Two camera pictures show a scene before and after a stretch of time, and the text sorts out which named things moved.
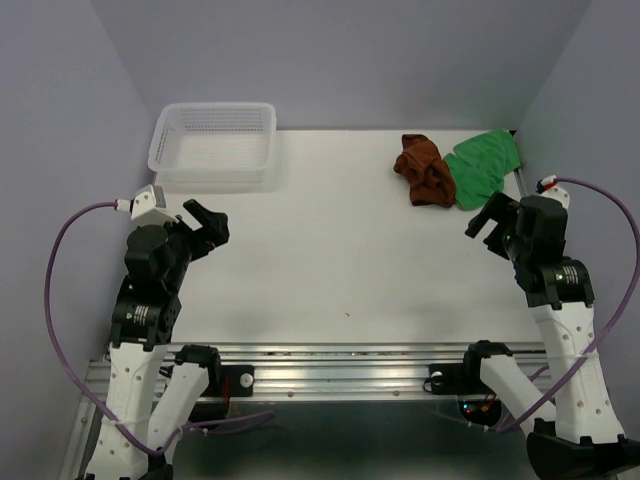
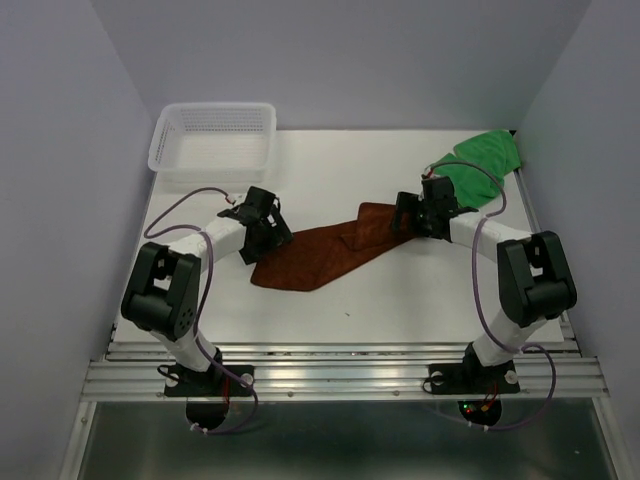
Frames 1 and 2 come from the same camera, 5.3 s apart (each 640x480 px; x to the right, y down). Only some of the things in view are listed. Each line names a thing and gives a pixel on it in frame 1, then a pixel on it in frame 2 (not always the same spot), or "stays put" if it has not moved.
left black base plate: (231, 381) stays put
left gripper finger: (216, 228) -> (278, 230)
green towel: (479, 165) stays put
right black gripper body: (515, 244) -> (423, 212)
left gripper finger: (197, 211) -> (253, 246)
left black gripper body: (189, 247) -> (267, 245)
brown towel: (430, 177) -> (312, 256)
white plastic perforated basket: (214, 142) stays put
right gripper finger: (478, 223) -> (405, 212)
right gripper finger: (504, 207) -> (417, 232)
